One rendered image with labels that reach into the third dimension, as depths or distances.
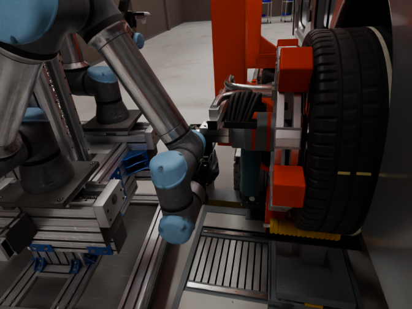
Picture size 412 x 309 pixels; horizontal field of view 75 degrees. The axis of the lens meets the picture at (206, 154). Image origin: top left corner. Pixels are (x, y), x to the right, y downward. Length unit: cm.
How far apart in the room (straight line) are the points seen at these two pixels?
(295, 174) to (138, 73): 44
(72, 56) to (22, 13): 85
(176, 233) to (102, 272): 89
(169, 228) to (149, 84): 31
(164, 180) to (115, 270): 95
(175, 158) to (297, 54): 38
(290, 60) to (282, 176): 28
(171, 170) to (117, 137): 81
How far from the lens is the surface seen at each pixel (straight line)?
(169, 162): 53
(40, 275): 156
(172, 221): 57
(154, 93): 61
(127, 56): 61
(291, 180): 69
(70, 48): 134
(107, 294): 137
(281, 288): 128
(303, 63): 70
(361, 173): 72
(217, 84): 145
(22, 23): 50
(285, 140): 71
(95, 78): 126
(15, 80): 61
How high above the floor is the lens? 128
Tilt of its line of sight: 30 degrees down
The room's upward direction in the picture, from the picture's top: 4 degrees counter-clockwise
